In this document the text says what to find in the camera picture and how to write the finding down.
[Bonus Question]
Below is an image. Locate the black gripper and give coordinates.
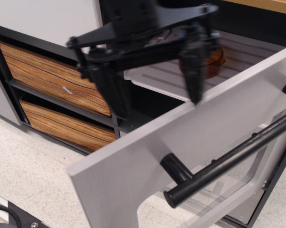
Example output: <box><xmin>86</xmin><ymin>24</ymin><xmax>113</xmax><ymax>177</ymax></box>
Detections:
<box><xmin>67</xmin><ymin>4</ymin><xmax>219</xmax><ymax>119</ymax></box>

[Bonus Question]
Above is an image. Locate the wood grain bin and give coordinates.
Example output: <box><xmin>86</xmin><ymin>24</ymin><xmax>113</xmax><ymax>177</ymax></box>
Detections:
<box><xmin>20</xmin><ymin>99</ymin><xmax>116</xmax><ymax>152</ymax></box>
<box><xmin>0</xmin><ymin>40</ymin><xmax>111</xmax><ymax>117</ymax></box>

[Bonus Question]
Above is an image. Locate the black oven door handle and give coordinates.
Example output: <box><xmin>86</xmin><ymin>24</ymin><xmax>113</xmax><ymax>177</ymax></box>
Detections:
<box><xmin>160</xmin><ymin>80</ymin><xmax>286</xmax><ymax>210</ymax></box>

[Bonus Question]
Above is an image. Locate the amber plastic pot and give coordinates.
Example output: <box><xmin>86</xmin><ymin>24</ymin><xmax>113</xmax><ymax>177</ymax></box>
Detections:
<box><xmin>178</xmin><ymin>47</ymin><xmax>226</xmax><ymax>79</ymax></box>

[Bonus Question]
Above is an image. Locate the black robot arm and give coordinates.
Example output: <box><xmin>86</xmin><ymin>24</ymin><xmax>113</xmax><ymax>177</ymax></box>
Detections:
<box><xmin>66</xmin><ymin>0</ymin><xmax>219</xmax><ymax>119</ymax></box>

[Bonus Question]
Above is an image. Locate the grey oven door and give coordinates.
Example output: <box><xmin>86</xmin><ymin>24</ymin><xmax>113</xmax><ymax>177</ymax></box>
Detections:
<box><xmin>67</xmin><ymin>48</ymin><xmax>286</xmax><ymax>228</ymax></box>

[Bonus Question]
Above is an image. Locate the lower wood grain bin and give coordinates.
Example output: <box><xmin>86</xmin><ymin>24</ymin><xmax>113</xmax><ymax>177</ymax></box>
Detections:
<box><xmin>20</xmin><ymin>99</ymin><xmax>116</xmax><ymax>152</ymax></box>

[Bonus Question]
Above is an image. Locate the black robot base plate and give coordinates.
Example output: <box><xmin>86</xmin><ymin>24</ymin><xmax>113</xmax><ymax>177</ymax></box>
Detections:
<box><xmin>8</xmin><ymin>201</ymin><xmax>49</xmax><ymax>228</ymax></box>

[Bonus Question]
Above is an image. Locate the upper wood grain bin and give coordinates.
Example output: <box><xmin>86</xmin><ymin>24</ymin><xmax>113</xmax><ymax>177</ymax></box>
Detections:
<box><xmin>0</xmin><ymin>40</ymin><xmax>111</xmax><ymax>117</ymax></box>

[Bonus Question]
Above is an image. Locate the grey oven rack tray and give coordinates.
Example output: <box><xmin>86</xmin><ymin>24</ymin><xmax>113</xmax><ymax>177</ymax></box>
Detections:
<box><xmin>124</xmin><ymin>31</ymin><xmax>286</xmax><ymax>102</ymax></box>

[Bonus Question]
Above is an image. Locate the black braided cable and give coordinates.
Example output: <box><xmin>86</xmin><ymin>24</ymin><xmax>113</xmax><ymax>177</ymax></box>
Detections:
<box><xmin>0</xmin><ymin>204</ymin><xmax>22</xmax><ymax>228</ymax></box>

